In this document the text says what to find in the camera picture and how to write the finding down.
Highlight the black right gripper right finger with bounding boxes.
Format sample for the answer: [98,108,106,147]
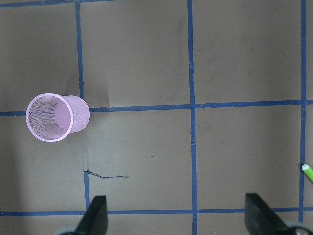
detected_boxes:
[245,193,293,235]

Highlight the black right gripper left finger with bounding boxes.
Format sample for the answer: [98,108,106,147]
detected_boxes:
[74,196,108,235]

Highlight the pink mesh cup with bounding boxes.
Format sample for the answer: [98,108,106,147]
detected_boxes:
[25,93,90,142]

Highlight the green pen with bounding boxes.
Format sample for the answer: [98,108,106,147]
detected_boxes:
[301,164,313,182]

